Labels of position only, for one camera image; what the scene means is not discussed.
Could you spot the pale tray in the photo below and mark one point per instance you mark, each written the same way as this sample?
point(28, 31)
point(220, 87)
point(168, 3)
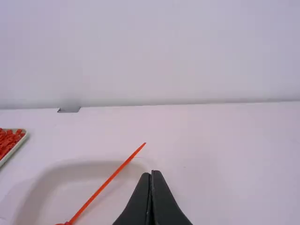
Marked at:
point(22, 146)

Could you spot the white dish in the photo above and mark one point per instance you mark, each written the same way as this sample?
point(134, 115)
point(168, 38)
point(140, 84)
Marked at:
point(54, 173)

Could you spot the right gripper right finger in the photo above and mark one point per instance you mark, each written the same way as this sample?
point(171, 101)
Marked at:
point(166, 204)

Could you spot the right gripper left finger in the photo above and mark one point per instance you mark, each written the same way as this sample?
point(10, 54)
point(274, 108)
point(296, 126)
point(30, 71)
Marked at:
point(137, 204)

